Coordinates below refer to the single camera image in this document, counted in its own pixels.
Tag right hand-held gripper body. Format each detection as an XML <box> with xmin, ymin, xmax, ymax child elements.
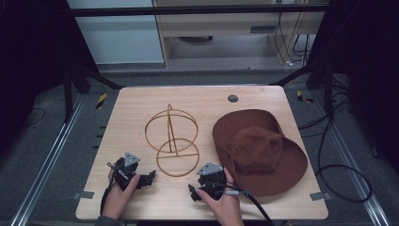
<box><xmin>196</xmin><ymin>161</ymin><xmax>228</xmax><ymax>201</ymax></box>

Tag aluminium floor rail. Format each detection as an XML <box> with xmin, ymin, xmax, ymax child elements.
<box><xmin>311</xmin><ymin>89</ymin><xmax>393</xmax><ymax>226</ymax></box>
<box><xmin>8</xmin><ymin>93</ymin><xmax>87</xmax><ymax>226</ymax></box>

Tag grey table bracket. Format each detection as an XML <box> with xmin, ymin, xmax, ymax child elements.
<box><xmin>309</xmin><ymin>191</ymin><xmax>332</xmax><ymax>202</ymax></box>
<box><xmin>72</xmin><ymin>190</ymin><xmax>95</xmax><ymax>201</ymax></box>

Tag person's right hand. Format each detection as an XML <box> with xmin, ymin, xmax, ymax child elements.
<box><xmin>195</xmin><ymin>167</ymin><xmax>246</xmax><ymax>226</ymax></box>

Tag person's left hand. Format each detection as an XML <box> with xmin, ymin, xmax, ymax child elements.
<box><xmin>101</xmin><ymin>169</ymin><xmax>141</xmax><ymax>221</ymax></box>

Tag cables under desk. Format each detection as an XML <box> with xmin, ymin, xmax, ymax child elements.
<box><xmin>273</xmin><ymin>0</ymin><xmax>313</xmax><ymax>68</ymax></box>

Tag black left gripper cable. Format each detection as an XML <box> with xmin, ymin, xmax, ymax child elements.
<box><xmin>99</xmin><ymin>161</ymin><xmax>120</xmax><ymax>218</ymax></box>

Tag black frame leg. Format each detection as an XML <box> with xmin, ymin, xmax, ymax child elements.
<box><xmin>61</xmin><ymin>60</ymin><xmax>126</xmax><ymax>124</ymax></box>
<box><xmin>270</xmin><ymin>59</ymin><xmax>336</xmax><ymax>120</ymax></box>

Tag thin black floor cable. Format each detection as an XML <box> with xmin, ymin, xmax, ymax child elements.
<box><xmin>22</xmin><ymin>106</ymin><xmax>47</xmax><ymax>127</ymax></box>

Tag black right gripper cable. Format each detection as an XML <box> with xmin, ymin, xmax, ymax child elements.
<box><xmin>205</xmin><ymin>180</ymin><xmax>276</xmax><ymax>226</ymax></box>

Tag yellow black hazard tape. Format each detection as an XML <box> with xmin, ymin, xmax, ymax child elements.
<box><xmin>95</xmin><ymin>92</ymin><xmax>108</xmax><ymax>110</ymax></box>
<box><xmin>295</xmin><ymin>89</ymin><xmax>315</xmax><ymax>105</ymax></box>

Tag white cabinet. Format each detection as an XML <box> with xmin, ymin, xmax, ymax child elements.
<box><xmin>66</xmin><ymin>0</ymin><xmax>166</xmax><ymax>66</ymax></box>

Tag dark curtain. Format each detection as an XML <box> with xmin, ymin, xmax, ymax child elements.
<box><xmin>0</xmin><ymin>0</ymin><xmax>99</xmax><ymax>158</ymax></box>
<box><xmin>309</xmin><ymin>0</ymin><xmax>399</xmax><ymax>177</ymax></box>

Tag brown wide-brim hat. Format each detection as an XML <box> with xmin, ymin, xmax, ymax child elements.
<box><xmin>212</xmin><ymin>108</ymin><xmax>310</xmax><ymax>198</ymax></box>

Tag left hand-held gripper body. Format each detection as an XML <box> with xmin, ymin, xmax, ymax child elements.
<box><xmin>112</xmin><ymin>152</ymin><xmax>149</xmax><ymax>191</ymax></box>

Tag black looped floor cable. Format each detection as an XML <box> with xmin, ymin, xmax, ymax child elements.
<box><xmin>296</xmin><ymin>74</ymin><xmax>374</xmax><ymax>204</ymax></box>

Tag black horizontal frame bar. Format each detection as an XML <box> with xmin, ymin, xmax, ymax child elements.
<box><xmin>69</xmin><ymin>3</ymin><xmax>329</xmax><ymax>18</ymax></box>

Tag gold wire hat stand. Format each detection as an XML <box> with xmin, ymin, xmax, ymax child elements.
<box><xmin>144</xmin><ymin>103</ymin><xmax>200</xmax><ymax>178</ymax></box>

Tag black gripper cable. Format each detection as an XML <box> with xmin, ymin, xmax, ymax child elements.
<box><xmin>205</xmin><ymin>180</ymin><xmax>276</xmax><ymax>226</ymax></box>
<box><xmin>99</xmin><ymin>161</ymin><xmax>120</xmax><ymax>218</ymax></box>

